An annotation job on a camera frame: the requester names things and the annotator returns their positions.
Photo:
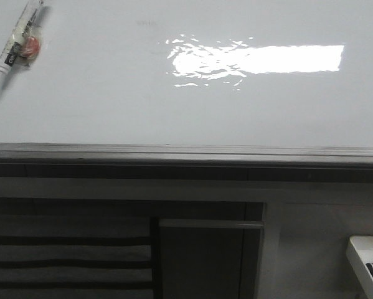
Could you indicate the white black whiteboard marker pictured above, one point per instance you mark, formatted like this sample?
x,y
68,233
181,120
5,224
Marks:
x,y
20,35

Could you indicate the large white whiteboard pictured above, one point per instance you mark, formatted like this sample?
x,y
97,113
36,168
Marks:
x,y
295,74

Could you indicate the dark grey cabinet panel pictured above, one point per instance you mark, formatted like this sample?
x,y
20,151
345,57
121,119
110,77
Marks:
x,y
209,258

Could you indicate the red round magnet on marker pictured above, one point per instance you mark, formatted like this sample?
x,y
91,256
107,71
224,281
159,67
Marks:
x,y
31,48

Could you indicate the grey black striped panel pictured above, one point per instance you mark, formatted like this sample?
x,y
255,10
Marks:
x,y
79,257

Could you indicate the white plastic marker tray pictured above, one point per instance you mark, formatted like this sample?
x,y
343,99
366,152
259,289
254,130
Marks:
x,y
359,252

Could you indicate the dark whiteboard bottom frame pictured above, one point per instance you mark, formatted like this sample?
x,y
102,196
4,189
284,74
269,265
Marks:
x,y
222,163

